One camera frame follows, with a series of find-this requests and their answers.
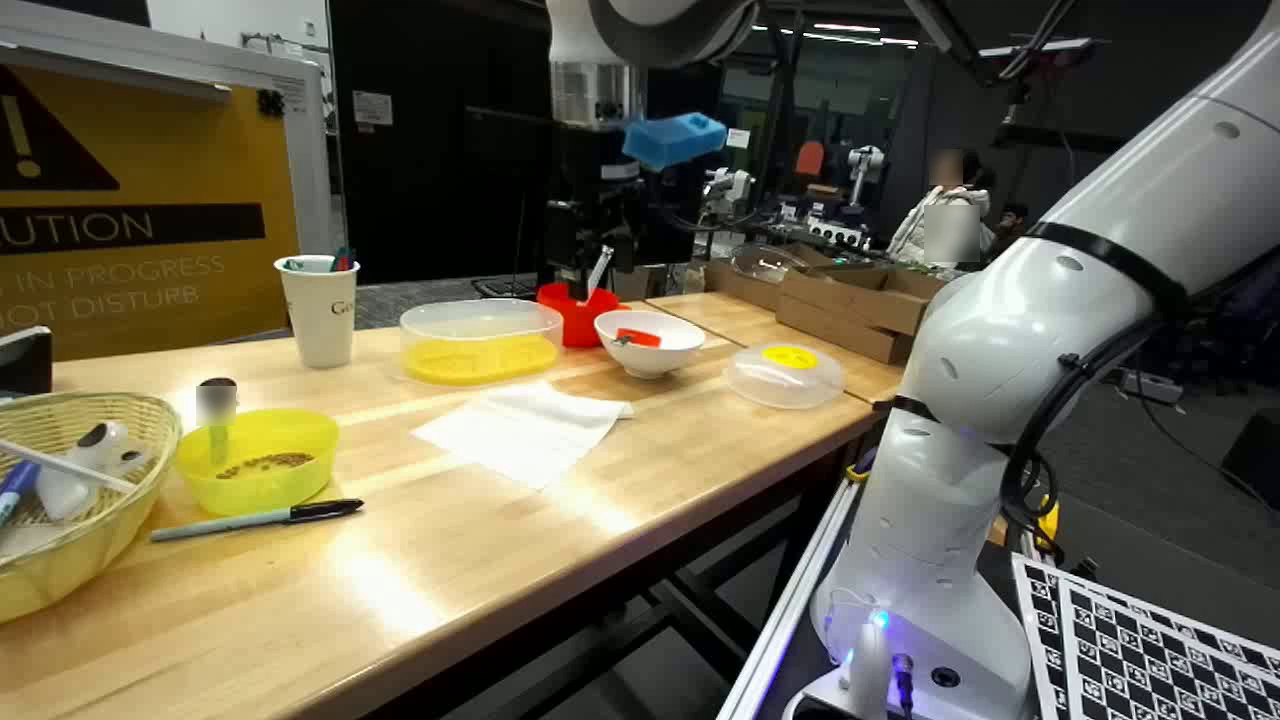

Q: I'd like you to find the white bottle in basket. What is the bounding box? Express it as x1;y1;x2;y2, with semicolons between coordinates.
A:
65;417;139;486

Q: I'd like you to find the white paper towel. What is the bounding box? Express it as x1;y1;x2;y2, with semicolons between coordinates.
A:
411;381;635;494

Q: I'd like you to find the yellow caution sign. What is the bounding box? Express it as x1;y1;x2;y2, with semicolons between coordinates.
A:
0;56;304;365

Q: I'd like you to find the white paper cup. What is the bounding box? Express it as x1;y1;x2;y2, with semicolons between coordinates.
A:
273;251;365;374

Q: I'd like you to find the black marker pen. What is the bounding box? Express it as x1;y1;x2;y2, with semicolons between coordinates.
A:
147;496;367;548

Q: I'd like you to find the long cardboard box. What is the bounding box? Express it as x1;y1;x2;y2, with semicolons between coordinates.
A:
704;251;942;370

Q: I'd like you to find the red plastic bowl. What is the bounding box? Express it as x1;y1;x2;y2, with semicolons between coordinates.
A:
533;278;627;353

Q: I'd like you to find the aluminium frame rail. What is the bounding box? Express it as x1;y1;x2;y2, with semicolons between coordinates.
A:
714;471;865;720

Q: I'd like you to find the yellow-green plastic bowl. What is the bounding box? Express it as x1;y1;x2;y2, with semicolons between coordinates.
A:
171;405;345;521

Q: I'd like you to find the blue marker in basket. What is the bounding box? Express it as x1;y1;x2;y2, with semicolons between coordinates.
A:
0;458;42;528

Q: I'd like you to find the clear tub with yellow liquid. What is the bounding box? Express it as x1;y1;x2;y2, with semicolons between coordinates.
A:
396;297;566;389

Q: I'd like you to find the white bowl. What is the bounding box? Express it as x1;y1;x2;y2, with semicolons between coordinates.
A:
590;310;710;386

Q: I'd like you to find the clear plastic spoon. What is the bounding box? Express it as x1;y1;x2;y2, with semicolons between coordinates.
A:
581;240;618;310

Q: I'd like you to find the black white calibration board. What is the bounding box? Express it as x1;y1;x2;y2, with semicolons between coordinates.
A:
1009;548;1280;720

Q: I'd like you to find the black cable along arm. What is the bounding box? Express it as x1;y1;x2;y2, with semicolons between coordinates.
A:
995;318;1161;544

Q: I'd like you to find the black table frame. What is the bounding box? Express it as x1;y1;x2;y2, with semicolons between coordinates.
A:
396;437;870;720

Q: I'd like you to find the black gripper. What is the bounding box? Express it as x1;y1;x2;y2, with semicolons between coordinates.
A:
544;125;633;273

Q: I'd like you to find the small black device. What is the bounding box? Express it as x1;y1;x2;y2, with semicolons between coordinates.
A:
0;323;54;401

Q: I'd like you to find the black measuring spoon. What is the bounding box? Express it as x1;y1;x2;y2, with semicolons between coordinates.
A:
194;374;238;463

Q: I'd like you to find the person in white jacket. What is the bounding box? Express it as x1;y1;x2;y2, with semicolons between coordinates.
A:
883;145;1001;278

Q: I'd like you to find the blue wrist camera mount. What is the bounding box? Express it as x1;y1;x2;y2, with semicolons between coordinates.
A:
618;109;732;175

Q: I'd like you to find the clear lidded container yellow item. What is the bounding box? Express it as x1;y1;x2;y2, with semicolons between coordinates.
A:
726;340;848;414

